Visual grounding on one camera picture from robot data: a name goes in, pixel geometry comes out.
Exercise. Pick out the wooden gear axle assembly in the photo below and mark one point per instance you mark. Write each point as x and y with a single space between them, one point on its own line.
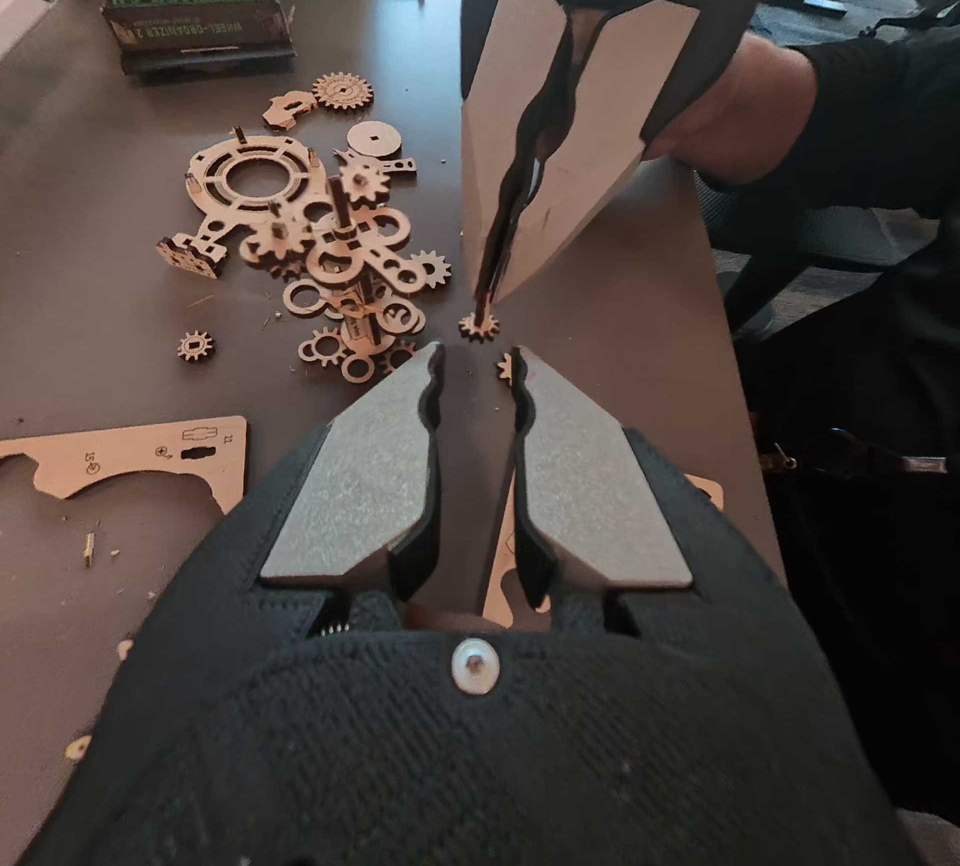
352 258

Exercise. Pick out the small wooden peg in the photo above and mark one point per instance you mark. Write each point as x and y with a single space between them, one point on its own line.
88 551

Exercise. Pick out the jagged wooden cut-out sheet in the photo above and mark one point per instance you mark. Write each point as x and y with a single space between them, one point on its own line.
135 457

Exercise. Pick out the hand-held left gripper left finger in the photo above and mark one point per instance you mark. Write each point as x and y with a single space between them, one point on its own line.
352 498

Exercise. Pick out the small wooden gear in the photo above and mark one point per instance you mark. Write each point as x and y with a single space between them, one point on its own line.
185 350
505 369
472 332

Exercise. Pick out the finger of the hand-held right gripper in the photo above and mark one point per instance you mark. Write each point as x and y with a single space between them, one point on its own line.
502 116
622 108

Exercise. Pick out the wooden round frame part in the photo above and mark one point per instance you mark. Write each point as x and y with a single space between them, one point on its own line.
212 230

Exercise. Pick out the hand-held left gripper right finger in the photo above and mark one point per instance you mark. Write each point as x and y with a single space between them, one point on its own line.
600 506

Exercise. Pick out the curved wooden bracket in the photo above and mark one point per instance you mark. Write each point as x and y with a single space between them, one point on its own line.
281 116

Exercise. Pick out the person's right hand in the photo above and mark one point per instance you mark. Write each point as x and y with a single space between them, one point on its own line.
742 108

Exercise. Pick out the large wooden gear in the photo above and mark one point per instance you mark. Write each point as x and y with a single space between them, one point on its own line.
326 97

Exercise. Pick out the wooden disc lever part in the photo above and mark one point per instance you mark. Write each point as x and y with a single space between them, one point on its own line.
386 146

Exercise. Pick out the slotted wooden cut-out sheet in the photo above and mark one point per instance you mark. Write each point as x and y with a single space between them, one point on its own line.
499 573

